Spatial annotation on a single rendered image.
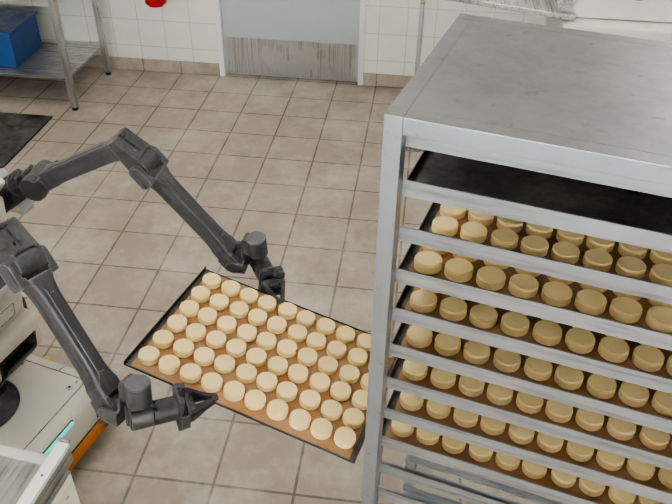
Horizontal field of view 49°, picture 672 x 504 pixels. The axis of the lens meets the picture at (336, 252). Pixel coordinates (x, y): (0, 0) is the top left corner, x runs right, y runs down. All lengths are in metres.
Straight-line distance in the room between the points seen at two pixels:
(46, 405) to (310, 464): 0.98
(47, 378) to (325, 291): 1.37
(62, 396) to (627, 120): 2.24
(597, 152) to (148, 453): 2.28
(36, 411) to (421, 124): 2.07
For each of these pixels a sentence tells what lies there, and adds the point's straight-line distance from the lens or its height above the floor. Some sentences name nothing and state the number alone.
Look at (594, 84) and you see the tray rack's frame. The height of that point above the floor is 1.82.
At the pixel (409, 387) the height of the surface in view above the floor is 1.23.
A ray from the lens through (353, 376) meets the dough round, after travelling 1.85.
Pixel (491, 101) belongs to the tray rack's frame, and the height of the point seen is 1.82.
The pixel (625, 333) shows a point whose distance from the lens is 1.28.
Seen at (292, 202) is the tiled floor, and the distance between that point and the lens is 4.24.
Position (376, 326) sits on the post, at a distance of 1.34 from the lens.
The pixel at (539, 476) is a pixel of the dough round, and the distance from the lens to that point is 1.61.
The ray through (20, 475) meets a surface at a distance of 1.95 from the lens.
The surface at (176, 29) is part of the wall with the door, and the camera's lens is 5.84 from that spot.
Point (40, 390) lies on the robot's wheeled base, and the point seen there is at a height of 0.28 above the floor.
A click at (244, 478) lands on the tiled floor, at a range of 2.87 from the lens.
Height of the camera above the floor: 2.30
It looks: 37 degrees down
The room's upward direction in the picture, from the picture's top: 1 degrees clockwise
